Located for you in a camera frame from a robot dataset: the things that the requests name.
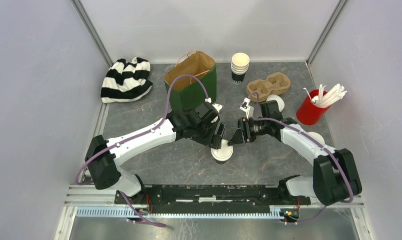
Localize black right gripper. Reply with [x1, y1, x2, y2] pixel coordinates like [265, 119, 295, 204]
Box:
[227, 117, 269, 146]

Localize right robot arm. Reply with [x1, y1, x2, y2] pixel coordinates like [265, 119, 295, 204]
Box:
[228, 97, 363, 206]

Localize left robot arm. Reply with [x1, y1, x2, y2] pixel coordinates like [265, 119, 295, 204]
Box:
[84, 102, 225, 204]

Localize green brown paper bag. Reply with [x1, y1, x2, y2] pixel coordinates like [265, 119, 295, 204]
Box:
[164, 50, 217, 110]

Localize brown cardboard cup carrier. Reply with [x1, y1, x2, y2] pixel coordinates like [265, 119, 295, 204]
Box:
[246, 72, 291, 103]

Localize stack of paper cups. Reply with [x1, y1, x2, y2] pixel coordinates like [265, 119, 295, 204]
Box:
[231, 52, 250, 85]

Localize red cup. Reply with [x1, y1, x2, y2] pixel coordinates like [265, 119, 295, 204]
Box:
[296, 96, 330, 126]

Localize white wrapped straws bundle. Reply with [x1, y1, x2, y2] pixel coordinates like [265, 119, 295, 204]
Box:
[303, 83, 348, 108]

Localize black white striped cloth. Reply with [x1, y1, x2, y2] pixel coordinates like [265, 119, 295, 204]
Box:
[100, 57, 153, 104]

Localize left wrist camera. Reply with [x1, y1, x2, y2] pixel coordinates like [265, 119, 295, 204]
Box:
[204, 97, 223, 123]

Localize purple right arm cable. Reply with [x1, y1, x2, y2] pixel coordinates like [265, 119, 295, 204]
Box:
[247, 92, 355, 226]

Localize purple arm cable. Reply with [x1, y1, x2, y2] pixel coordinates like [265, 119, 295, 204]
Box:
[74, 74, 212, 229]
[247, 92, 355, 226]

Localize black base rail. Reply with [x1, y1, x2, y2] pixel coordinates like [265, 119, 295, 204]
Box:
[129, 184, 311, 214]

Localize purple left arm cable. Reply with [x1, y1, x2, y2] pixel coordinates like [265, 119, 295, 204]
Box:
[74, 74, 212, 229]

